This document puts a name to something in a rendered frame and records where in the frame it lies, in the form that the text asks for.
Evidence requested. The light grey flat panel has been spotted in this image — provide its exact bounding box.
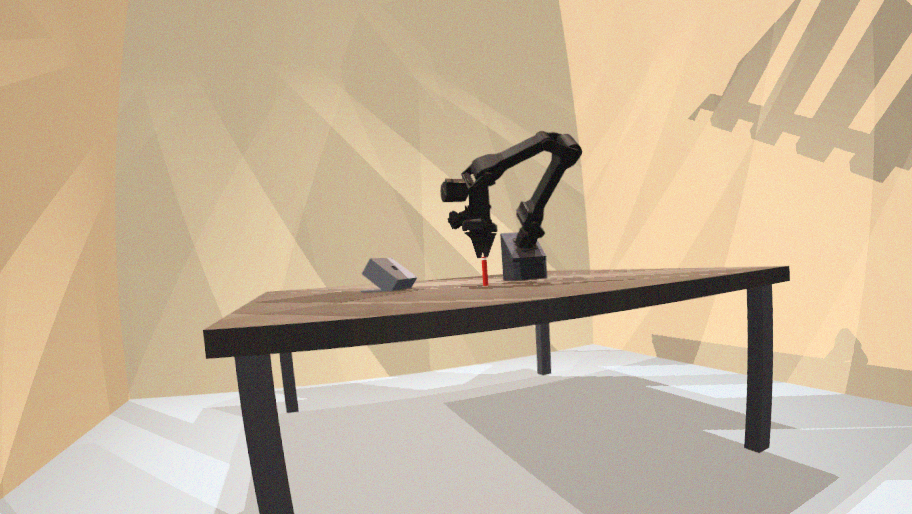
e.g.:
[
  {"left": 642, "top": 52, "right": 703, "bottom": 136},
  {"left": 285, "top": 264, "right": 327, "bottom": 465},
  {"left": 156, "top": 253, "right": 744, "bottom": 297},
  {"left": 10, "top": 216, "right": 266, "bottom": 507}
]
[{"left": 360, "top": 258, "right": 418, "bottom": 292}]

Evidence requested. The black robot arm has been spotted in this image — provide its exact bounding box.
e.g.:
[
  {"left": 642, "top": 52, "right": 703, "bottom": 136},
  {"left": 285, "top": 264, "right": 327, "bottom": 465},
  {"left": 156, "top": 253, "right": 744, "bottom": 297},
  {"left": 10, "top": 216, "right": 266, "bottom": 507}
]
[{"left": 440, "top": 131, "right": 582, "bottom": 252}]

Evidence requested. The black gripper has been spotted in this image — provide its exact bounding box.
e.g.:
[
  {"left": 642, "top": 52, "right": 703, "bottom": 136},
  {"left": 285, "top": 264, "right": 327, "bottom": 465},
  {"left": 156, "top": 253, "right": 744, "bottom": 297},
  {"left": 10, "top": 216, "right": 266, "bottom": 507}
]
[{"left": 462, "top": 200, "right": 498, "bottom": 258}]

